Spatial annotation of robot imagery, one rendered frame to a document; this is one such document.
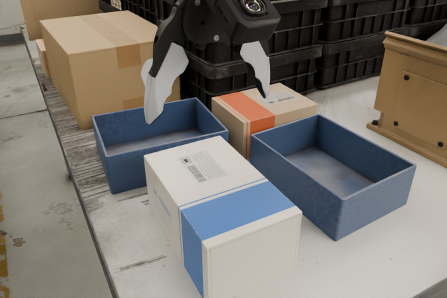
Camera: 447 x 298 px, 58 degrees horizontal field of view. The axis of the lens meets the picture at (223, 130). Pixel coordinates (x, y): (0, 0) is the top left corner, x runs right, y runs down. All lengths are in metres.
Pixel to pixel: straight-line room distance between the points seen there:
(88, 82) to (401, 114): 0.59
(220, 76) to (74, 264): 0.99
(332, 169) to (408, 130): 0.18
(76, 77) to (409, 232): 0.62
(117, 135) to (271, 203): 0.38
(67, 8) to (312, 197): 1.17
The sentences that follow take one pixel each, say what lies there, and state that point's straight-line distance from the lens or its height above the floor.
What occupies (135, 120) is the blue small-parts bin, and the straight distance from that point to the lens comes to 0.76.
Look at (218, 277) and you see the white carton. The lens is 0.46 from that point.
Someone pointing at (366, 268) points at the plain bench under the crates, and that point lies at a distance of 0.55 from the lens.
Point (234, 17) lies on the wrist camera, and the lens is 0.35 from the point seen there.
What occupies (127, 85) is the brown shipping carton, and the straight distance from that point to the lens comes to 0.85.
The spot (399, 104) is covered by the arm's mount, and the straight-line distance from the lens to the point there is 0.81.
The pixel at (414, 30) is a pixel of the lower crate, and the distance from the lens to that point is 1.20.
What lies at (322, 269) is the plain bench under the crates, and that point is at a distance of 0.54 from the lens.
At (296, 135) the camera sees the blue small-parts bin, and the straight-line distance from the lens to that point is 0.72.
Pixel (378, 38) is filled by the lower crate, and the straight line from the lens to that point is 1.09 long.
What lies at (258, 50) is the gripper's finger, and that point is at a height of 0.95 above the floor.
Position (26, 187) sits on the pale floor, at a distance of 2.03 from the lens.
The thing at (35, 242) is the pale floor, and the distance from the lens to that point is 1.71.
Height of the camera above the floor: 1.09
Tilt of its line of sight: 29 degrees down
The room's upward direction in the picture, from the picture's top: straight up
